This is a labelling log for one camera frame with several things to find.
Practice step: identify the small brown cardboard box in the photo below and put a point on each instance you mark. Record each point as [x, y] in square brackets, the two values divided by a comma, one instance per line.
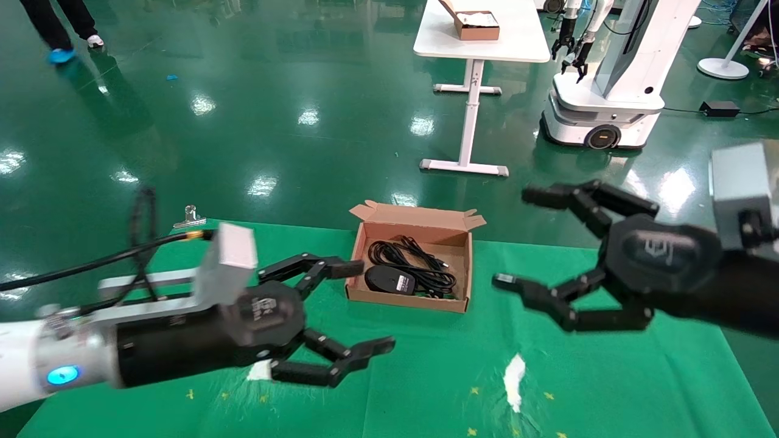
[479, 27]

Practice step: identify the person in black trousers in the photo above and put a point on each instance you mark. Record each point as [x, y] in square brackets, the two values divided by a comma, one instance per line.
[55, 21]

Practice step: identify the open brown cardboard box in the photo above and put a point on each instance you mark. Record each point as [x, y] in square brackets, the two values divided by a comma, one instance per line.
[420, 222]

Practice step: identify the black power adapter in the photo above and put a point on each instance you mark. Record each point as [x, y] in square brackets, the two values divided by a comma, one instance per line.
[719, 108]

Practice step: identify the white round stand base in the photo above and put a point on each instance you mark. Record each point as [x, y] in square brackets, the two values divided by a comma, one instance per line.
[694, 22]

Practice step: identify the white standing table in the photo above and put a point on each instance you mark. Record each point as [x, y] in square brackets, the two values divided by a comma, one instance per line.
[517, 36]

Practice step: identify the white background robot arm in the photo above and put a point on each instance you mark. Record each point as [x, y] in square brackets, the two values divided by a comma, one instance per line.
[600, 15]
[572, 7]

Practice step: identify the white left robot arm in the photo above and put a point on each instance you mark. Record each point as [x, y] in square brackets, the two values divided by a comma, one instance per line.
[24, 359]

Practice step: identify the metal table clamp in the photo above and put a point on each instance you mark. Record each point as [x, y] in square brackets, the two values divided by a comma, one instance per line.
[190, 218]

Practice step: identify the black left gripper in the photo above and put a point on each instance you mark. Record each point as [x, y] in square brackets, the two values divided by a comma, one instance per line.
[182, 347]

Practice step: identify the white floor stand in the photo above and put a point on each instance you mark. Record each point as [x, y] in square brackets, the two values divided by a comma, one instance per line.
[723, 68]

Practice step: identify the dark cluttered equipment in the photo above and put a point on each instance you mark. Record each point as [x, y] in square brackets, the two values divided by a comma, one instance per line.
[762, 45]

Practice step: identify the green table cloth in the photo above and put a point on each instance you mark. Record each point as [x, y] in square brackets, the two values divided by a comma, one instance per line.
[438, 377]

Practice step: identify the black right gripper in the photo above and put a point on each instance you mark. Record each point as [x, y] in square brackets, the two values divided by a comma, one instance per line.
[663, 255]

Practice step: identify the background robot black gripper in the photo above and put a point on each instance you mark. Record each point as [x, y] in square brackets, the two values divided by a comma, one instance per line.
[579, 58]
[564, 39]

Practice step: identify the white wheeled background robot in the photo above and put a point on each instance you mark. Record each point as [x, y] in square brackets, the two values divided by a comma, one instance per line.
[614, 103]

